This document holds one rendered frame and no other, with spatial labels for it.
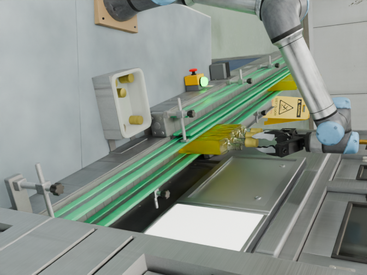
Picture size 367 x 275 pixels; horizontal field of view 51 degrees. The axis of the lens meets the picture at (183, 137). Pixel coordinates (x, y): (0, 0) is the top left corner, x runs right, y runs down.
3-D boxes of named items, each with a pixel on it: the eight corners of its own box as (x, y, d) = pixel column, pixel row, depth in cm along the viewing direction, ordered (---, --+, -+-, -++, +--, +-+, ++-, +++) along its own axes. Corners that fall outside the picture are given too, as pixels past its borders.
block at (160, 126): (151, 137, 150) (166, 137, 146) (147, 114, 147) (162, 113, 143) (156, 135, 153) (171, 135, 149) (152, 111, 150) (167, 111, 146)
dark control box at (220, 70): (210, 79, 206) (224, 79, 202) (208, 65, 204) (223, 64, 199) (217, 77, 213) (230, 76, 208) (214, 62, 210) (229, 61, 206)
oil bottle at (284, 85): (267, 91, 247) (312, 89, 232) (266, 82, 245) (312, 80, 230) (270, 89, 251) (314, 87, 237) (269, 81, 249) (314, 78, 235)
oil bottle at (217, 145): (178, 153, 155) (227, 155, 144) (176, 139, 153) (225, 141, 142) (185, 148, 159) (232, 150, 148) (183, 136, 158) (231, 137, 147)
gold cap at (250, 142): (244, 148, 146) (255, 148, 144) (243, 139, 145) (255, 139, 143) (248, 145, 149) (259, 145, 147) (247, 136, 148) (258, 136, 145)
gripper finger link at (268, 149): (259, 149, 151) (281, 147, 146) (253, 155, 147) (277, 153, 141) (256, 142, 151) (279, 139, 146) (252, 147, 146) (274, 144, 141)
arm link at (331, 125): (279, -16, 104) (353, 141, 111) (290, -19, 113) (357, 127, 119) (243, 6, 111) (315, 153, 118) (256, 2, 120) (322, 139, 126)
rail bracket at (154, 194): (134, 207, 131) (167, 212, 125) (130, 189, 130) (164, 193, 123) (141, 202, 135) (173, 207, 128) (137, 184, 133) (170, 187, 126)
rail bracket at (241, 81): (225, 85, 193) (250, 84, 186) (223, 71, 191) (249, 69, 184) (228, 84, 196) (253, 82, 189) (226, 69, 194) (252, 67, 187)
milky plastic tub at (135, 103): (105, 139, 136) (124, 140, 132) (92, 77, 130) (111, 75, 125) (134, 125, 150) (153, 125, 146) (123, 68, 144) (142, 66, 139)
